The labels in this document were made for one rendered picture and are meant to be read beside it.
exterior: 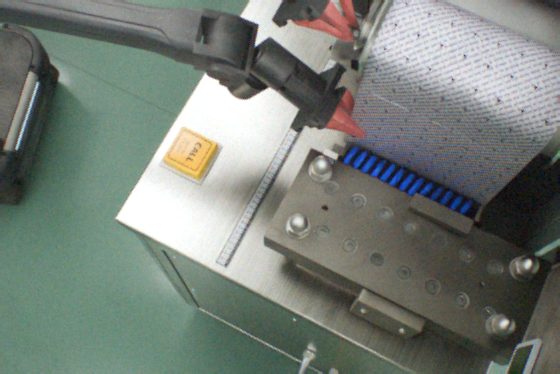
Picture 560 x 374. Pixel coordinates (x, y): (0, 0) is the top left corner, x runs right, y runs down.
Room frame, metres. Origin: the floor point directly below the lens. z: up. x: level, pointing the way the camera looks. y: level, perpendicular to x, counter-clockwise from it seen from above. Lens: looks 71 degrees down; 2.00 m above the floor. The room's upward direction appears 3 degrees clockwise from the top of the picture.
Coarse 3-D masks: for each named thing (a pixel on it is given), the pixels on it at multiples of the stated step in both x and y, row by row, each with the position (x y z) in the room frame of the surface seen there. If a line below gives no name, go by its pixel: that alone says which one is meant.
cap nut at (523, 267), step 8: (528, 256) 0.23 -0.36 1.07; (512, 264) 0.23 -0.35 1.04; (520, 264) 0.22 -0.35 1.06; (528, 264) 0.22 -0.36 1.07; (536, 264) 0.22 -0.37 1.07; (512, 272) 0.22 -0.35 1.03; (520, 272) 0.21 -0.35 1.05; (528, 272) 0.21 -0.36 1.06; (536, 272) 0.22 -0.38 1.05; (520, 280) 0.21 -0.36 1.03
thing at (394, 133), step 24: (360, 96) 0.41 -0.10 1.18; (360, 120) 0.41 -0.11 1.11; (384, 120) 0.40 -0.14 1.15; (408, 120) 0.38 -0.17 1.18; (360, 144) 0.41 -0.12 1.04; (384, 144) 0.39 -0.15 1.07; (408, 144) 0.38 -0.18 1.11; (432, 144) 0.37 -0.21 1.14; (456, 144) 0.36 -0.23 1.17; (480, 144) 0.34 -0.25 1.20; (408, 168) 0.37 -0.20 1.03; (432, 168) 0.36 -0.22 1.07; (456, 168) 0.35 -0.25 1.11; (480, 168) 0.34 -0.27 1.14; (504, 168) 0.33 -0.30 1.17; (456, 192) 0.34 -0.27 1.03; (480, 192) 0.33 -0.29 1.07
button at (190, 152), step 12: (180, 132) 0.46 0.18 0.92; (192, 132) 0.46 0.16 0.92; (180, 144) 0.43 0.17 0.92; (192, 144) 0.44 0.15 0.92; (204, 144) 0.44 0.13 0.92; (216, 144) 0.44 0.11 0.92; (168, 156) 0.41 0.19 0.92; (180, 156) 0.41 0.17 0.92; (192, 156) 0.41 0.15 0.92; (204, 156) 0.42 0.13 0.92; (180, 168) 0.39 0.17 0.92; (192, 168) 0.39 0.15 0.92; (204, 168) 0.40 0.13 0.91
